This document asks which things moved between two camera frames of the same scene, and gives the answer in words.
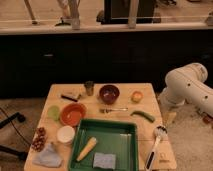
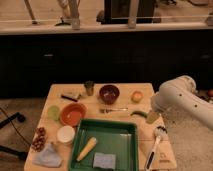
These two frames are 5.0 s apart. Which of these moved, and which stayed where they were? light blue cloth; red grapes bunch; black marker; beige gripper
Moved: beige gripper
Stayed: red grapes bunch; light blue cloth; black marker
